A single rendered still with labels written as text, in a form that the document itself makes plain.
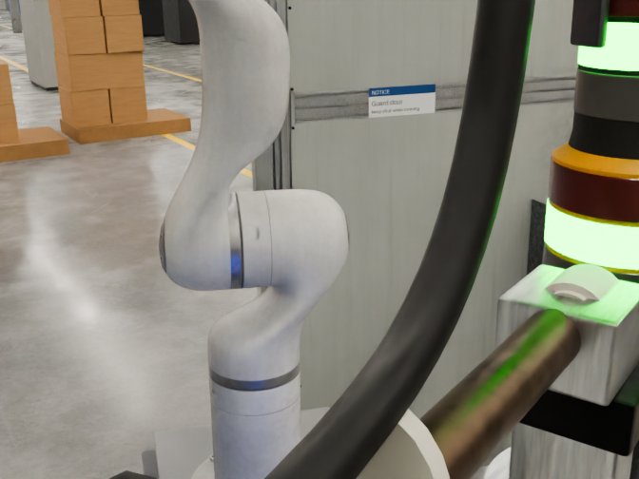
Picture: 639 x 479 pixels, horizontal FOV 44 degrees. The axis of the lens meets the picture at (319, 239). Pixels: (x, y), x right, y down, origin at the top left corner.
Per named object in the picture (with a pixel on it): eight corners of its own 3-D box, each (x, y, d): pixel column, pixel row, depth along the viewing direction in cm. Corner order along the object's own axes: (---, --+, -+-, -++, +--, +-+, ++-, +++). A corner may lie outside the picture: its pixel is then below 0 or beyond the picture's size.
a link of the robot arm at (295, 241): (205, 352, 108) (196, 183, 100) (337, 339, 111) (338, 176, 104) (211, 394, 97) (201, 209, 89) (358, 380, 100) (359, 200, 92)
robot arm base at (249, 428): (189, 454, 117) (182, 342, 111) (315, 442, 119) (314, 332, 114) (189, 540, 99) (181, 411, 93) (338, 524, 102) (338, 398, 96)
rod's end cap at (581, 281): (610, 295, 19) (633, 269, 20) (531, 277, 20) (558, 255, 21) (602, 369, 19) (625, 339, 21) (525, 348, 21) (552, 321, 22)
